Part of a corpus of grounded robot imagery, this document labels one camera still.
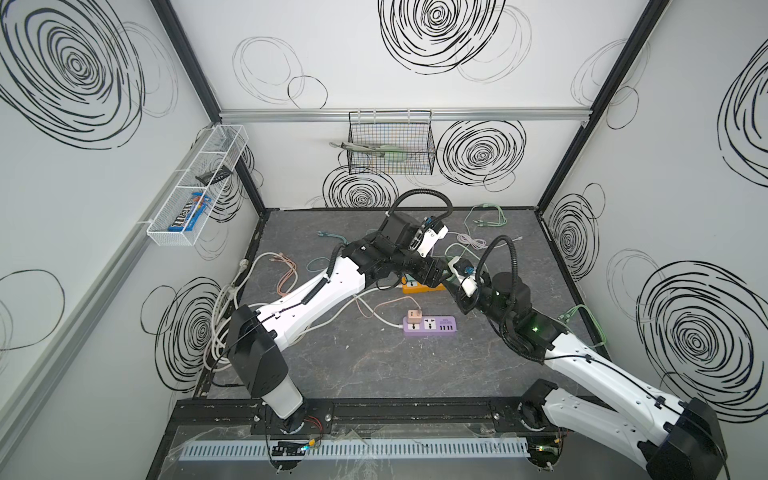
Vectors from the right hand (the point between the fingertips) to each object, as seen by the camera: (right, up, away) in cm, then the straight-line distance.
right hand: (449, 272), depth 75 cm
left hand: (-2, +1, -3) cm, 4 cm away
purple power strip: (-3, -17, +11) cm, 21 cm away
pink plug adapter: (-8, -14, +9) cm, 18 cm away
